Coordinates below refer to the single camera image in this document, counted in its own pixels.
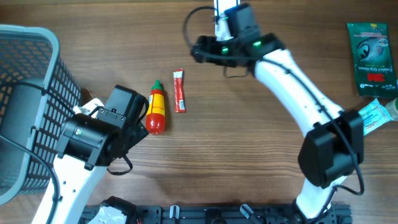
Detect red sauce bottle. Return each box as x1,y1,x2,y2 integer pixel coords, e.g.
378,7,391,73
146,80,165,134

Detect red stick sachet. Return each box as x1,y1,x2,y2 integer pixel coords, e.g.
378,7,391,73
173,68,186,113

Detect green 3M gloves package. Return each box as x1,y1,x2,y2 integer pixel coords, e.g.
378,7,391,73
347,22,397,98

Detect teal wet wipes pack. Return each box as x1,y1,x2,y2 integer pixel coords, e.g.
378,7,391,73
359,98,392,135

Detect green lid jar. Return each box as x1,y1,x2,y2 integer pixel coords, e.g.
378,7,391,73
385,98,398,121

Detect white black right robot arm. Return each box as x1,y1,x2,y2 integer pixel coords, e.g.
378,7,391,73
188,1,364,223

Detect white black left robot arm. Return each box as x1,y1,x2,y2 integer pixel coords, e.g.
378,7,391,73
33,85,149,223

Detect white barcode scanner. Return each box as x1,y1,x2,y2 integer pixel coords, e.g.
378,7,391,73
213,0,241,41

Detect grey plastic basket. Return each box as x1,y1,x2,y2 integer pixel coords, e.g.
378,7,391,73
1,24,82,204

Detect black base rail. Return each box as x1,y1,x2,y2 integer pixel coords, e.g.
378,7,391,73
79,195,353,224

